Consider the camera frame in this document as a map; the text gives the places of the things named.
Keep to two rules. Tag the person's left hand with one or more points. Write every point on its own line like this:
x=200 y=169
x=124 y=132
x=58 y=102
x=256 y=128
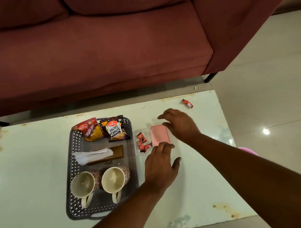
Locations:
x=160 y=169

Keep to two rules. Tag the person's right hand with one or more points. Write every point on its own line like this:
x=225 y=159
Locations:
x=183 y=126

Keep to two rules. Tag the clear box with pink lid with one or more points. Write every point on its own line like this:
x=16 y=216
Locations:
x=148 y=135

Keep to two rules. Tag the patterned mug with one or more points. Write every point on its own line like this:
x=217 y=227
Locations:
x=114 y=179
x=82 y=184

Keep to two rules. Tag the black salted peanuts packet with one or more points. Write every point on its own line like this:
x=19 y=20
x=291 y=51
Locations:
x=115 y=129

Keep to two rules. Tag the white paper napkins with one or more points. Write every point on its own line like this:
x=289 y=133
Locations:
x=91 y=156

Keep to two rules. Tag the red and yellow snack packet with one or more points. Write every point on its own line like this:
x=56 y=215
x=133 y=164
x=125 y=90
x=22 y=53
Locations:
x=90 y=130

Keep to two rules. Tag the grey perforated plastic tray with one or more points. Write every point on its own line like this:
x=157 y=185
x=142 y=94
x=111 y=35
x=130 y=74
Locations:
x=77 y=145

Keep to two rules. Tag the person's left forearm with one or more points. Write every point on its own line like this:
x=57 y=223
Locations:
x=131 y=209

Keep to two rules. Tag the person's right forearm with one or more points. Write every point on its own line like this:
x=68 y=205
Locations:
x=247 y=173

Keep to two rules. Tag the pink plastic bucket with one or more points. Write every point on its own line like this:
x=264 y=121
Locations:
x=248 y=151

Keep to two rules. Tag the red fabric sofa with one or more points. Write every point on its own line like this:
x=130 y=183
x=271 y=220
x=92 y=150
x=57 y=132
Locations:
x=117 y=58

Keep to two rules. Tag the red sofa back cushion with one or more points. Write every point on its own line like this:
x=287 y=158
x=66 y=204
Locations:
x=122 y=5
x=30 y=14

